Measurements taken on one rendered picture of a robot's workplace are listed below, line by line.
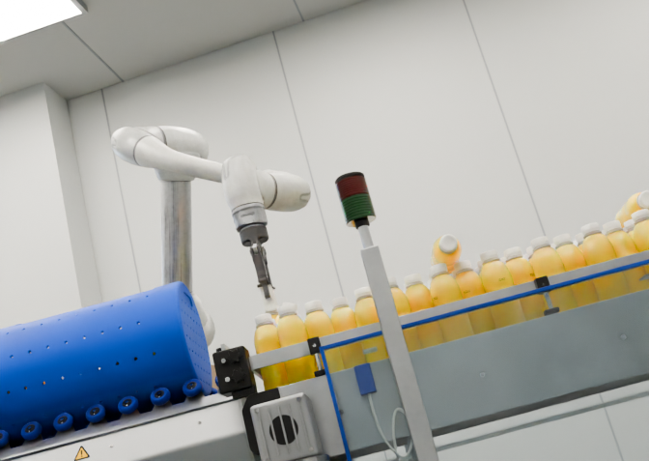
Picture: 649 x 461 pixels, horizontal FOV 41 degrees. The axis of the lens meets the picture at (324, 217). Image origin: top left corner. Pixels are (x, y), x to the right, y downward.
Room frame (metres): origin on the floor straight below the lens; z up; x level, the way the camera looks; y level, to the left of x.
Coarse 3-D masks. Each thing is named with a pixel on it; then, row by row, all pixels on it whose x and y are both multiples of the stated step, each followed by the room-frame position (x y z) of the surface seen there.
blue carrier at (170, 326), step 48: (0, 336) 1.96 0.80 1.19; (48, 336) 1.93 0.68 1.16; (96, 336) 1.92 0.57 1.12; (144, 336) 1.92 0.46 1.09; (192, 336) 2.02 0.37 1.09; (0, 384) 1.92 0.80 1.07; (48, 384) 1.92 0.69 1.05; (96, 384) 1.93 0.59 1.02; (144, 384) 1.95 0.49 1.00; (48, 432) 2.01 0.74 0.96
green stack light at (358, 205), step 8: (344, 200) 1.68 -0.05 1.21; (352, 200) 1.67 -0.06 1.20; (360, 200) 1.67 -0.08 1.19; (368, 200) 1.68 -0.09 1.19; (344, 208) 1.68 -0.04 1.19; (352, 208) 1.67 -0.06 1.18; (360, 208) 1.67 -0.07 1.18; (368, 208) 1.67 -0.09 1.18; (344, 216) 1.69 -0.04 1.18; (352, 216) 1.67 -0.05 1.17; (360, 216) 1.67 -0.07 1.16; (368, 216) 1.68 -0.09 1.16; (376, 216) 1.70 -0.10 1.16; (352, 224) 1.70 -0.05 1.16
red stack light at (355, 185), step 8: (352, 176) 1.67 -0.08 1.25; (360, 176) 1.68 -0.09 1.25; (336, 184) 1.68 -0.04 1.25; (344, 184) 1.67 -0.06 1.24; (352, 184) 1.67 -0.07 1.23; (360, 184) 1.67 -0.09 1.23; (344, 192) 1.67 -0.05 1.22; (352, 192) 1.67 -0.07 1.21; (360, 192) 1.67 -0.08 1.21; (368, 192) 1.69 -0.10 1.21
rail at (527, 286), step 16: (624, 256) 1.85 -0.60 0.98; (640, 256) 1.85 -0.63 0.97; (576, 272) 1.85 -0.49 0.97; (592, 272) 1.85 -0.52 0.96; (512, 288) 1.85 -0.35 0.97; (528, 288) 1.85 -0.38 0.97; (448, 304) 1.85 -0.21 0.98; (464, 304) 1.85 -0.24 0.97; (400, 320) 1.85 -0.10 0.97; (416, 320) 1.85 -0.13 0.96; (336, 336) 1.85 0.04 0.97; (352, 336) 1.85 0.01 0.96; (272, 352) 1.85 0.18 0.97; (288, 352) 1.85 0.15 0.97; (304, 352) 1.85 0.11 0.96; (256, 368) 1.85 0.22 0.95
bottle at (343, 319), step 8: (344, 304) 1.97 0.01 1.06; (336, 312) 1.96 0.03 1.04; (344, 312) 1.96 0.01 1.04; (352, 312) 1.97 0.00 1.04; (336, 320) 1.96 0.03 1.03; (344, 320) 1.95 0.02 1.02; (352, 320) 1.96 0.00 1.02; (336, 328) 1.96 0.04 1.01; (344, 328) 1.95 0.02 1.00; (352, 328) 1.96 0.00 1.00
